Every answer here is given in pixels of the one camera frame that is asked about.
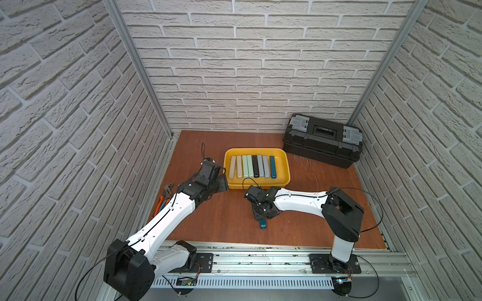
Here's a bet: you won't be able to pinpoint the grey pruner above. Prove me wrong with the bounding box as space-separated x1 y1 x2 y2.
262 156 271 178
257 154 265 178

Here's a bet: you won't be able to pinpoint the black folding pruner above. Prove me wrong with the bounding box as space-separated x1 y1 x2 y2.
252 155 260 178

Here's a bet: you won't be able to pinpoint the yellow plastic tray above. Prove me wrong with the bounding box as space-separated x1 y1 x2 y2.
223 148 291 189

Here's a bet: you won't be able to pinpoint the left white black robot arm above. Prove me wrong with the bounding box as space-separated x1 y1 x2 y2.
104 158 228 300

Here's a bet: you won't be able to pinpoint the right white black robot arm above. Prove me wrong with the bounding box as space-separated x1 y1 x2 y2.
245 186 364 273

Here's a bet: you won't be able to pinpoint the black plastic toolbox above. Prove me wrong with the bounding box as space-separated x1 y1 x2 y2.
282 114 364 169

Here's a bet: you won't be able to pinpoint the orange handled pliers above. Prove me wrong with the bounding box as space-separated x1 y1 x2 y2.
154 183 174 216

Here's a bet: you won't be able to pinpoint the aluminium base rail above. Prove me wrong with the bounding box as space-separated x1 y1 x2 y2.
151 242 417 290

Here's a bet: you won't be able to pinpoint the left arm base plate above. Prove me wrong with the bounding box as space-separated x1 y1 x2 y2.
171 253 214 273

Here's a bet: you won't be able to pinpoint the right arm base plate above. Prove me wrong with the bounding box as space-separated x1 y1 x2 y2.
308 253 362 274

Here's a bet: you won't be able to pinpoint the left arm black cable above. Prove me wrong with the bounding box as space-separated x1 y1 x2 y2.
74 142 208 301

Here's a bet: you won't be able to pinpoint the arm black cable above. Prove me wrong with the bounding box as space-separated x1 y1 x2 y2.
242 176 384 300
74 142 208 301

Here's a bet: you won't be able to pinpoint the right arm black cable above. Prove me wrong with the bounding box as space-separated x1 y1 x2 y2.
242 176 384 300

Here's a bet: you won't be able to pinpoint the left aluminium corner post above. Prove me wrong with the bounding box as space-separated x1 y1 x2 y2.
104 0 174 139

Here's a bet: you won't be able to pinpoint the aluminium corner post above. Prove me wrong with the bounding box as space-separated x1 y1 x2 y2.
346 0 429 126
104 0 174 139

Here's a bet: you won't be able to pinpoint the right aluminium corner post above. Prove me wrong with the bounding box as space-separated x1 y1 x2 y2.
346 0 429 126

